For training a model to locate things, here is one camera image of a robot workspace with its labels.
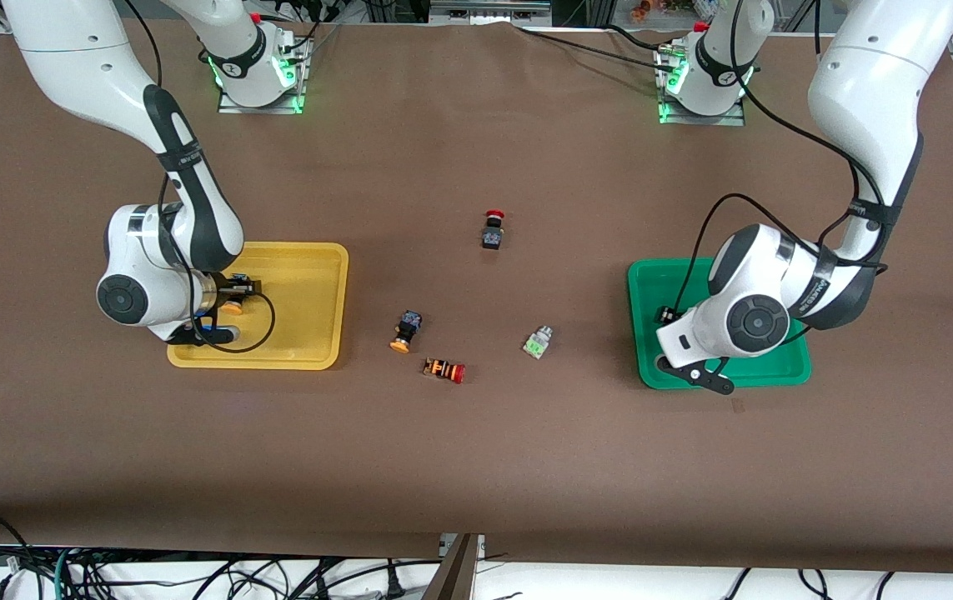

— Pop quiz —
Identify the yellow button red-marked body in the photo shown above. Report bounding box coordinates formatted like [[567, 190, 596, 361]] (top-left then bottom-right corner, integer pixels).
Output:
[[389, 311, 424, 354]]

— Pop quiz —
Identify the green plastic tray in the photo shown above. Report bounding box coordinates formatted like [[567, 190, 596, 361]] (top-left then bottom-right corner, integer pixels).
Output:
[[627, 257, 813, 390]]

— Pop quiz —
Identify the yellow plastic tray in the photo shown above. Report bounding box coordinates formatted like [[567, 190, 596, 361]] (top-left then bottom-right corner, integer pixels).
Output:
[[167, 242, 350, 371]]

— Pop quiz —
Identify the red button orange-striped body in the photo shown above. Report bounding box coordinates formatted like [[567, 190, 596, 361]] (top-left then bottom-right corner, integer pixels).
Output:
[[423, 357, 467, 385]]

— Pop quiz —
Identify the brown table cover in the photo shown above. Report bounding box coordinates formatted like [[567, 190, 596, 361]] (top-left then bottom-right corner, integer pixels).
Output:
[[0, 17, 953, 576]]

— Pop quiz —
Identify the grey metal box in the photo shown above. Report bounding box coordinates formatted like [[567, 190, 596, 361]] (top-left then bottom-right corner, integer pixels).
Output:
[[430, 0, 553, 25]]

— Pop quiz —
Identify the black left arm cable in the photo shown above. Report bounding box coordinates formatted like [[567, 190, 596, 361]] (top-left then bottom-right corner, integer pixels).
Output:
[[675, 0, 890, 313]]

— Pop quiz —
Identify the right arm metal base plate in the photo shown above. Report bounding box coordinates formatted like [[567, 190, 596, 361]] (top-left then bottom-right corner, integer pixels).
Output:
[[218, 37, 308, 115]]

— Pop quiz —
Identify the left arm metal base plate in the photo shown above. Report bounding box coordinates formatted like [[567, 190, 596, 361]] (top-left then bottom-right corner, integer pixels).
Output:
[[657, 42, 748, 127]]

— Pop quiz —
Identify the black cable to base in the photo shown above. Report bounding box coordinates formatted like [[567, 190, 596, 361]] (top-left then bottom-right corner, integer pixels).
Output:
[[516, 23, 677, 68], [284, 0, 345, 53]]

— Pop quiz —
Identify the metal table frame bracket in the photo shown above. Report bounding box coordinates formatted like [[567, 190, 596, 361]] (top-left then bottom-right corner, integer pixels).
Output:
[[422, 533, 486, 600]]

